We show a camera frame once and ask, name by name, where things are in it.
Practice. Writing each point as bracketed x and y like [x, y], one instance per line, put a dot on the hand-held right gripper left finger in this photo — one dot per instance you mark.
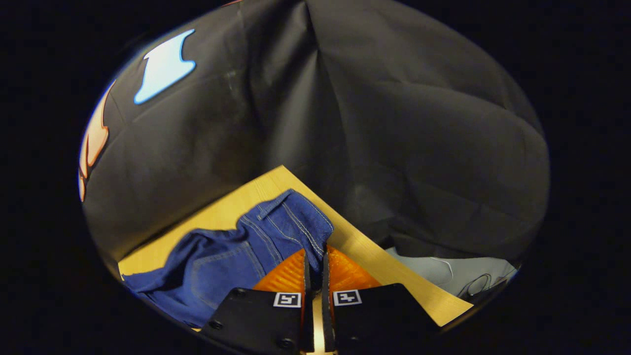
[261, 318]

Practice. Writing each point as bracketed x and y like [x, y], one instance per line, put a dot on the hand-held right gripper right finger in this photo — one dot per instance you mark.
[379, 313]

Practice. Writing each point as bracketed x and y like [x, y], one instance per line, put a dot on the blue denim jeans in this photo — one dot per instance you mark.
[222, 266]

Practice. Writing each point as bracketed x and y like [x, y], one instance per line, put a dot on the black backdrop cloth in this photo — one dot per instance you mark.
[394, 148]

